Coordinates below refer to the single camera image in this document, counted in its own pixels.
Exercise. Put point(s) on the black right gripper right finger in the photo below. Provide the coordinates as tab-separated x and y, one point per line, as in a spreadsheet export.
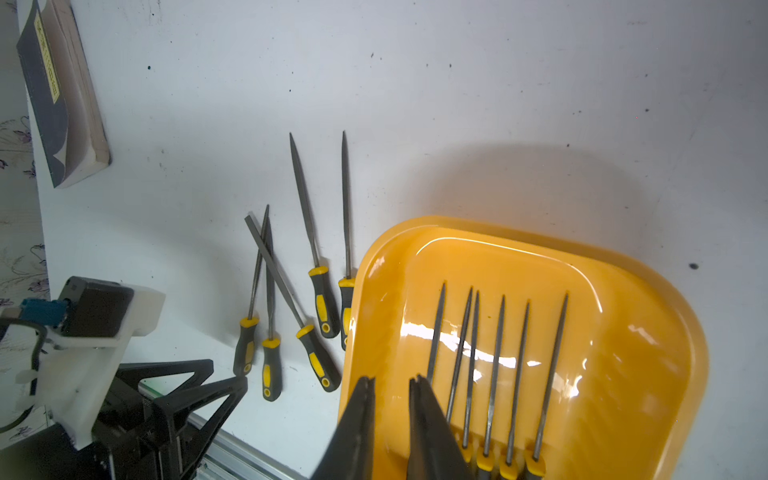
434	453

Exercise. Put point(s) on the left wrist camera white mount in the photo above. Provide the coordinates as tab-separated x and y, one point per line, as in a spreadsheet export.
74	346

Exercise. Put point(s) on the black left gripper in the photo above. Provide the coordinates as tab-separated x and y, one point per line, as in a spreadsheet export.
168	439

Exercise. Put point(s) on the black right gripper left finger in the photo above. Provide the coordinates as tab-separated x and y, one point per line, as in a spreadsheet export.
350	452

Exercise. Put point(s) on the diagonal file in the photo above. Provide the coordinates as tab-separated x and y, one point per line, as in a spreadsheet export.
319	358

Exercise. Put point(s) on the file tool moved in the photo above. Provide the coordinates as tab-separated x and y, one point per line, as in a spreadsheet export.
485	462
458	358
534	465
508	467
466	449

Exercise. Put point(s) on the yellow plastic storage box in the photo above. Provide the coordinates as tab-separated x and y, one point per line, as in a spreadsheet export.
631	373

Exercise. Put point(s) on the dark blue notebook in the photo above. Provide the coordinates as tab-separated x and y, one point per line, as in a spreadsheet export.
62	95

